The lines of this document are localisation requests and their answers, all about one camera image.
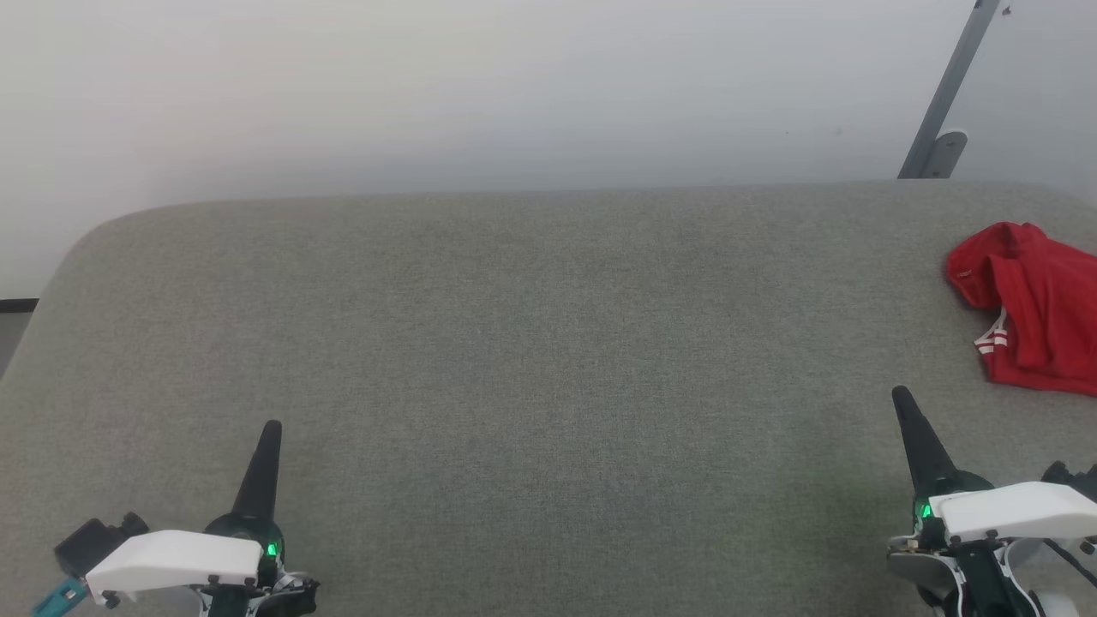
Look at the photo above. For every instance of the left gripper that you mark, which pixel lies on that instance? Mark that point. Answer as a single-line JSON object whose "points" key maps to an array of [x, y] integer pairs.
{"points": [[274, 591]]}

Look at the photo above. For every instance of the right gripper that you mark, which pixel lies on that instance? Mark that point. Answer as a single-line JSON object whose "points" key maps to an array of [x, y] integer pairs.
{"points": [[968, 574]]}

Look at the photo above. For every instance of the red Bulls 23 jersey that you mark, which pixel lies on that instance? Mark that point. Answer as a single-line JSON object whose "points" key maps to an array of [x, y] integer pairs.
{"points": [[1046, 300]]}

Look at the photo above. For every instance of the grey fabric sofa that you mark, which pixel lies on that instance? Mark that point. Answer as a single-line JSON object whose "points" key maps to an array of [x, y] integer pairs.
{"points": [[557, 386]]}

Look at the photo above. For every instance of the grey metal pole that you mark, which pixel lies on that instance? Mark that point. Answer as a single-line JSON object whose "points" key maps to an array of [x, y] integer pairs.
{"points": [[950, 86]]}

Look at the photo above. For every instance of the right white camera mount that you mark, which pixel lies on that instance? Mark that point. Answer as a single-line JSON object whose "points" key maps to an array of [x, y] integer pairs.
{"points": [[1011, 510]]}

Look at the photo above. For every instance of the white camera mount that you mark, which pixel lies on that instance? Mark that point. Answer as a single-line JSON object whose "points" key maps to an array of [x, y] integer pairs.
{"points": [[1011, 510], [171, 561]]}

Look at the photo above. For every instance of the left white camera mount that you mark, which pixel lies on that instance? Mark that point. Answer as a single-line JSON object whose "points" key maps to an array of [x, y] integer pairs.
{"points": [[171, 561]]}

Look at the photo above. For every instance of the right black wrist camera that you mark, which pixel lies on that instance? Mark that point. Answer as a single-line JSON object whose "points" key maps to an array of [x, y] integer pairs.
{"points": [[1076, 480]]}

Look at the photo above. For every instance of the grey pole bracket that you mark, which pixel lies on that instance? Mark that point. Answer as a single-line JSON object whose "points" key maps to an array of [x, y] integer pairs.
{"points": [[947, 154]]}

